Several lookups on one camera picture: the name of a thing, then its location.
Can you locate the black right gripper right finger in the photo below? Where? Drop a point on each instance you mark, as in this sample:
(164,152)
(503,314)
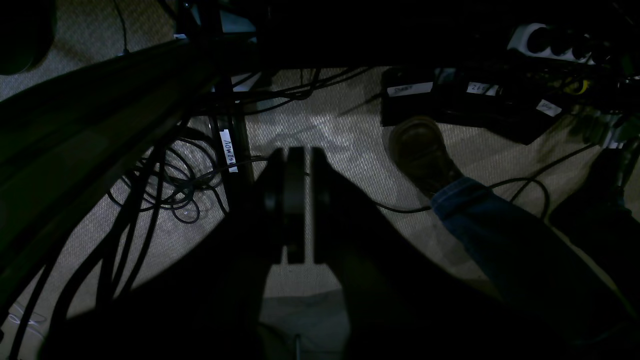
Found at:
(400,304)

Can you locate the white power strip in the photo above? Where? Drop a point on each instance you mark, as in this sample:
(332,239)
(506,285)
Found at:
(550,42)

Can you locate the black labelled power brick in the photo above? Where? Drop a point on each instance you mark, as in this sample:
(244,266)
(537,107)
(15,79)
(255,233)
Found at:
(513,106)

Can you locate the brown shoe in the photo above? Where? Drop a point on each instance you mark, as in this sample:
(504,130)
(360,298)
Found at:
(417,148)

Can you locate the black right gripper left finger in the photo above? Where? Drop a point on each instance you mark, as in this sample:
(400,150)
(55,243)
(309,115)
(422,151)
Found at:
(265,229)

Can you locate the blue jeans leg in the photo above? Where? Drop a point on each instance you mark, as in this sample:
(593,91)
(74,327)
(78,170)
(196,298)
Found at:
(533,269)

